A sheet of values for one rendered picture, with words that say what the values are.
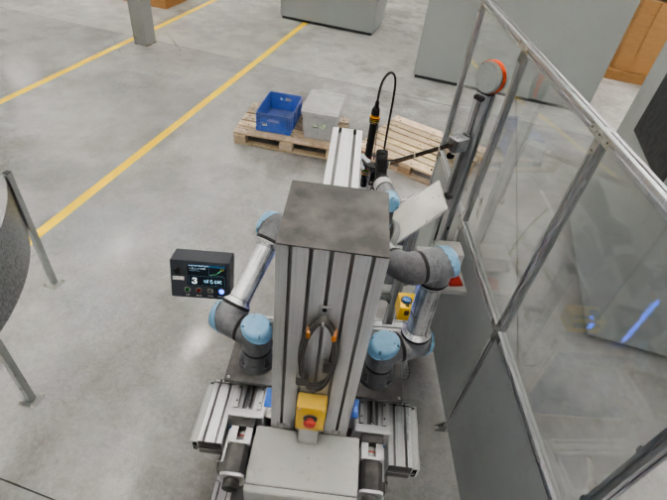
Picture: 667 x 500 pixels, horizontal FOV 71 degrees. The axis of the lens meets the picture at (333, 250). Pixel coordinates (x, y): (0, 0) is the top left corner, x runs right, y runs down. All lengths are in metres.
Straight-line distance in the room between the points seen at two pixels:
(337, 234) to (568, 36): 6.76
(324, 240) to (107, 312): 2.83
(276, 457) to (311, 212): 0.83
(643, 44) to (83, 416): 9.38
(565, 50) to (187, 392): 6.50
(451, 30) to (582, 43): 1.75
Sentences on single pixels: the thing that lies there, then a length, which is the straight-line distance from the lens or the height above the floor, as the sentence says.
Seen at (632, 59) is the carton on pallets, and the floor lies 0.35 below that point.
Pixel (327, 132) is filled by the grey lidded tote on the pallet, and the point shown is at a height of 0.26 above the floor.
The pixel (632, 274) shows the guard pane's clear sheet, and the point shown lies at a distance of 1.64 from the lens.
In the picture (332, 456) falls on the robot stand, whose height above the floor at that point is 1.23.
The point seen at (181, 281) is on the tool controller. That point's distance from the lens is 2.17.
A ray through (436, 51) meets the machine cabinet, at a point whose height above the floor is 0.45.
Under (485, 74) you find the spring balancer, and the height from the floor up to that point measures 1.89.
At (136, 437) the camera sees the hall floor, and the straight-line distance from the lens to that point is 3.09.
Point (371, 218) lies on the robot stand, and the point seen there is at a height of 2.03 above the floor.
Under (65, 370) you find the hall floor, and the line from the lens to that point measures 3.48.
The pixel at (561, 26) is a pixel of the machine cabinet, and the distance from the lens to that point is 7.56.
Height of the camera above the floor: 2.69
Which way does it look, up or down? 42 degrees down
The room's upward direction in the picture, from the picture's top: 8 degrees clockwise
